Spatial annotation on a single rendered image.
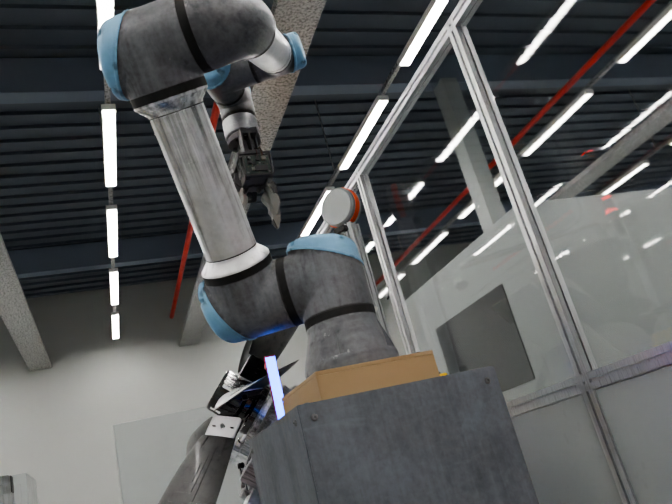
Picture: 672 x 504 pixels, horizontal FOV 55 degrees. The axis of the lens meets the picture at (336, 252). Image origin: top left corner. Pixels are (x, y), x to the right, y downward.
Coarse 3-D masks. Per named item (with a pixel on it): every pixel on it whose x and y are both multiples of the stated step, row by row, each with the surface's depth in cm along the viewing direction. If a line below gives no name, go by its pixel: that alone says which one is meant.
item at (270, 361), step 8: (272, 360) 141; (272, 368) 140; (272, 376) 139; (272, 384) 139; (280, 384) 139; (272, 392) 138; (280, 392) 138; (280, 400) 138; (280, 408) 137; (280, 416) 136
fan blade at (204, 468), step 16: (192, 448) 170; (208, 448) 168; (224, 448) 166; (192, 464) 166; (208, 464) 164; (224, 464) 162; (176, 480) 166; (192, 480) 162; (208, 480) 160; (176, 496) 161; (192, 496) 158; (208, 496) 156
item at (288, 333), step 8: (288, 328) 188; (296, 328) 191; (264, 336) 181; (272, 336) 183; (280, 336) 186; (288, 336) 188; (256, 344) 179; (264, 344) 182; (272, 344) 184; (280, 344) 186; (256, 352) 180; (264, 352) 183; (272, 352) 185; (280, 352) 187
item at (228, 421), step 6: (216, 420) 175; (222, 420) 174; (228, 420) 173; (234, 420) 173; (240, 420) 172; (210, 426) 174; (216, 426) 173; (228, 426) 172; (234, 426) 171; (210, 432) 172; (216, 432) 172; (222, 432) 171; (228, 432) 170; (234, 432) 170
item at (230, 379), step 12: (228, 372) 178; (228, 384) 175; (240, 384) 176; (216, 396) 173; (252, 396) 177; (264, 396) 175; (228, 408) 174; (240, 408) 175; (252, 408) 174; (252, 420) 173; (240, 432) 176
